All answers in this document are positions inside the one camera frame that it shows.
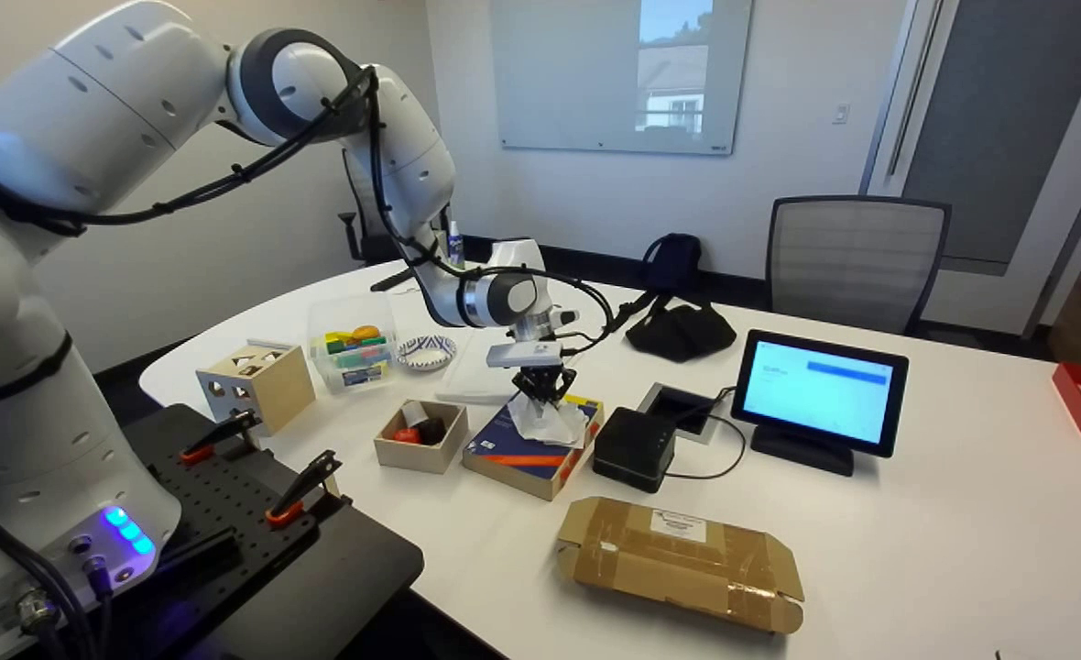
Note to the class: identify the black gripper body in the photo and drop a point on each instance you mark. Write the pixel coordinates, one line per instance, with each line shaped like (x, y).
(541, 383)

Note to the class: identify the clear plastic bag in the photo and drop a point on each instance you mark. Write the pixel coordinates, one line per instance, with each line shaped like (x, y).
(552, 432)

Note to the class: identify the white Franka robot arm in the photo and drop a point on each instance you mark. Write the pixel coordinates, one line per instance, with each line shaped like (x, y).
(75, 185)

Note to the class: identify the blue book with orange stripe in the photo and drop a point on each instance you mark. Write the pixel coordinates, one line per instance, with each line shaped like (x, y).
(514, 462)

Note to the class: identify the white flat plastic lid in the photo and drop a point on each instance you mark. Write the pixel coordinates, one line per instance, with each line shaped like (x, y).
(469, 380)

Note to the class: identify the black cube device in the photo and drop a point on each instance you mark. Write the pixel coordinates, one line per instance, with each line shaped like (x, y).
(633, 449)

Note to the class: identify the black block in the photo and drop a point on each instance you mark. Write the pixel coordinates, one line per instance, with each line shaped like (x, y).
(432, 432)

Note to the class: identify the small wooden tray box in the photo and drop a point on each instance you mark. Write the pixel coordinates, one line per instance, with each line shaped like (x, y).
(424, 455)

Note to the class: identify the red round block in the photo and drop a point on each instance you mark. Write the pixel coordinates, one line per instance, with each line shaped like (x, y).
(407, 434)

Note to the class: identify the table power outlet panel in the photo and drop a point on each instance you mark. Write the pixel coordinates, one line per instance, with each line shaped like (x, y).
(680, 407)

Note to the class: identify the black bag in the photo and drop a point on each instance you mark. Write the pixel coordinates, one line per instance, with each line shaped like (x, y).
(680, 325)

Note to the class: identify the small spray bottle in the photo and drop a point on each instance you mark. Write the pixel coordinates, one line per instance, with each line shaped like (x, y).
(456, 240)

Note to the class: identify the clear container of coloured blocks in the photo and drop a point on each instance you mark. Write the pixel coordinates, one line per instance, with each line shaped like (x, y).
(354, 355)

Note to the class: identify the brown cardboard box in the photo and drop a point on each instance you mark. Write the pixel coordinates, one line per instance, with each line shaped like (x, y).
(671, 562)

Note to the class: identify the black orange clamp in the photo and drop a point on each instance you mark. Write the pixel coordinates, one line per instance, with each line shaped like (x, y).
(214, 441)
(307, 484)

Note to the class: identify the grey mesh office chair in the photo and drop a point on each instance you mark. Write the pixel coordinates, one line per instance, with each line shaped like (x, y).
(855, 263)
(354, 224)

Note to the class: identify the wooden shape sorter cube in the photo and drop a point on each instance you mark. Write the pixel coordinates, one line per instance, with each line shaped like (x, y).
(264, 386)

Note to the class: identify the black tablet with blue screen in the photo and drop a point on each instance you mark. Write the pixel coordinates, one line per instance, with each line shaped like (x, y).
(820, 391)

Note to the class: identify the black mounting board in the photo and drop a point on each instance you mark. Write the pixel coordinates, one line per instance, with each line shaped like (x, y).
(258, 562)

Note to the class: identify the glass whiteboard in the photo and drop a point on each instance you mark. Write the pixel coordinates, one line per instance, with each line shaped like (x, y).
(588, 76)

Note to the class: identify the grey glass door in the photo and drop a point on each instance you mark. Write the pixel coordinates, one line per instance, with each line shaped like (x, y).
(1002, 132)

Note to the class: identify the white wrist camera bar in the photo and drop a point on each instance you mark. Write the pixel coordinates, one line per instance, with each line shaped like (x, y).
(523, 355)

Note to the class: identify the white wall switch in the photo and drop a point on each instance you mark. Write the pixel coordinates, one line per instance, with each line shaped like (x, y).
(842, 115)

